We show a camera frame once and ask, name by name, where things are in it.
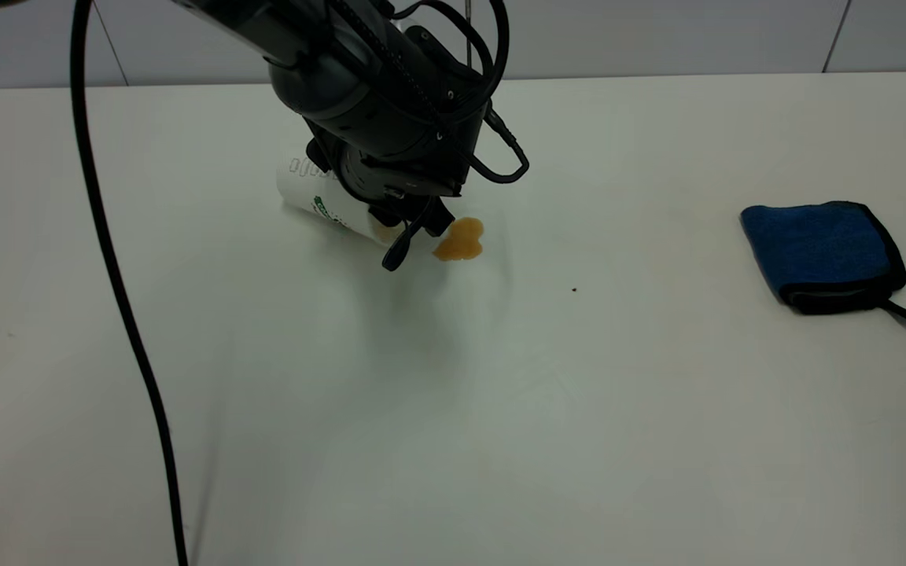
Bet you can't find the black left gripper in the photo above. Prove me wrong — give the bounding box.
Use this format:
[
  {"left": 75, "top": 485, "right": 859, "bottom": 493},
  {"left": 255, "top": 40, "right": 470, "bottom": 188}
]
[{"left": 306, "top": 138, "right": 467, "bottom": 273}]

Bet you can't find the white paper coffee cup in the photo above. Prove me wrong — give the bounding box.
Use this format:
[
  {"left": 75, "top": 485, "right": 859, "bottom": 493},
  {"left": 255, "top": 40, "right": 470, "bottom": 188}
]
[{"left": 276, "top": 153, "right": 404, "bottom": 249}]

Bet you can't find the blue cloth with black edge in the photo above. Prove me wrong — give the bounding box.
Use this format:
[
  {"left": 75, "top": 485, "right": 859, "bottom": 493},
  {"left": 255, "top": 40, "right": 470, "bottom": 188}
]
[{"left": 739, "top": 201, "right": 906, "bottom": 325}]

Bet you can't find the brown liquid spill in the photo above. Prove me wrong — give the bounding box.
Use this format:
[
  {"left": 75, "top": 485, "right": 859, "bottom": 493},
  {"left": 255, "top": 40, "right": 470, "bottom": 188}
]
[{"left": 432, "top": 217, "right": 486, "bottom": 263}]

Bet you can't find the thin black camera cable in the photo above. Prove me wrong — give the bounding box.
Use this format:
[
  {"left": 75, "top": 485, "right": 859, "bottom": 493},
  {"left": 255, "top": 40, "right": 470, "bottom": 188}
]
[{"left": 386, "top": 0, "right": 531, "bottom": 185}]

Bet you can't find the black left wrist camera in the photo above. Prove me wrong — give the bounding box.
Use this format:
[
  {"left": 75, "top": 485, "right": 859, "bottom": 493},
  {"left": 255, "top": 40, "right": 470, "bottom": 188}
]
[{"left": 402, "top": 25, "right": 492, "bottom": 119}]

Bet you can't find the thick black cable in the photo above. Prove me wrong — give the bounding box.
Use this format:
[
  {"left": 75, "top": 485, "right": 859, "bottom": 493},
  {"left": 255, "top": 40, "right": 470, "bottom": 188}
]
[{"left": 69, "top": 0, "right": 190, "bottom": 566}]

